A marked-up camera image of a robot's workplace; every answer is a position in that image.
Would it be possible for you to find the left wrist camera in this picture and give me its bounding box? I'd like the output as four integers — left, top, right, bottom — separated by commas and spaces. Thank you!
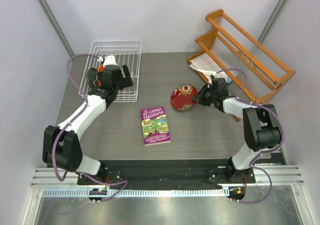
97, 55, 118, 67

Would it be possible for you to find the red floral plate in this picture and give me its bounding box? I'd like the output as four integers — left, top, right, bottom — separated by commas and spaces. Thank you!
170, 84, 198, 112

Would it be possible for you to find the aluminium rail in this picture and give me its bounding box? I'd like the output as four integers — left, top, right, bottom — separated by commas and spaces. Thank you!
30, 165, 305, 188

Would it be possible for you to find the white wire dish rack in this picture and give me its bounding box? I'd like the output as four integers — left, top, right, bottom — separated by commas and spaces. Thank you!
79, 40, 142, 103

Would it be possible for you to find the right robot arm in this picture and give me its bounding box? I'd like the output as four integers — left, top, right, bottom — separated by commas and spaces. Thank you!
191, 77, 285, 183

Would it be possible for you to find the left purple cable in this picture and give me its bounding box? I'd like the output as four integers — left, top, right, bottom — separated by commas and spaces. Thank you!
51, 53, 129, 215

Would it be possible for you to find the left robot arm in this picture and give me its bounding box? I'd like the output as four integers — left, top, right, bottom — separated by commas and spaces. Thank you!
42, 64, 133, 185

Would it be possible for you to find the orange plate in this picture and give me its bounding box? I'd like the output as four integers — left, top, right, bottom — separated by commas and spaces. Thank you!
96, 65, 104, 86

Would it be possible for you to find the orange wooden rack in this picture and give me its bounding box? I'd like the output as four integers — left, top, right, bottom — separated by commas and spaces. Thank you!
187, 8, 296, 122

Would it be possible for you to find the white paper packet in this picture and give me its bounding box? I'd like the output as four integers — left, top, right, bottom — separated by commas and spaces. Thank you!
189, 53, 232, 84

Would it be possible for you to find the perforated metal strip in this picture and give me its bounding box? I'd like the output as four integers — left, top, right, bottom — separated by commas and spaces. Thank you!
42, 187, 230, 198

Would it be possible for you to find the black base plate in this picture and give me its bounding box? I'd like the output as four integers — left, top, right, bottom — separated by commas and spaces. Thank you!
77, 159, 256, 191

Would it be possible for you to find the dark plate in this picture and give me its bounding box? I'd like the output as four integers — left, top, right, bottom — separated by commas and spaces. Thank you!
87, 67, 99, 88

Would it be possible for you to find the purple treehouse book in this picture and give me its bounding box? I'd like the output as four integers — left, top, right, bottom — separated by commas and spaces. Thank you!
140, 106, 171, 147

